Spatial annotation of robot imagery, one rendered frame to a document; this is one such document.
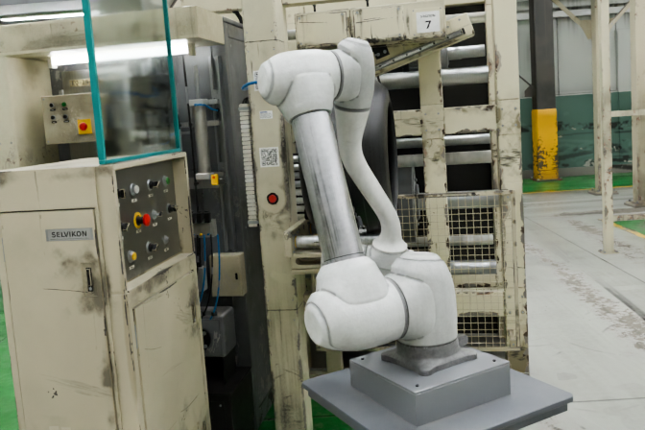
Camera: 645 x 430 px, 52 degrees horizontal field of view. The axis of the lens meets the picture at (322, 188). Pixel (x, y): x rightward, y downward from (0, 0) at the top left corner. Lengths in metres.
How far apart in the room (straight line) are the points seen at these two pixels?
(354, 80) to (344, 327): 0.63
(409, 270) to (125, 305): 0.84
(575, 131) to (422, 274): 10.87
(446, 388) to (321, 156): 0.62
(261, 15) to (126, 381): 1.36
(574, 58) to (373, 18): 9.91
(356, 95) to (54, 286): 1.04
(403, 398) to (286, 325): 1.11
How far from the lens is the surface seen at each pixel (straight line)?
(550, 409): 1.74
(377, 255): 1.94
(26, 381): 2.26
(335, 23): 2.76
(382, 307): 1.57
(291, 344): 2.68
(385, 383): 1.68
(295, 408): 2.78
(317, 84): 1.66
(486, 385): 1.71
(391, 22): 2.74
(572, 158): 12.44
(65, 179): 2.03
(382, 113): 2.34
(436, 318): 1.67
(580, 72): 12.53
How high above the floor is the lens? 1.37
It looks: 6 degrees down
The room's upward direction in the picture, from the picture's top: 4 degrees counter-clockwise
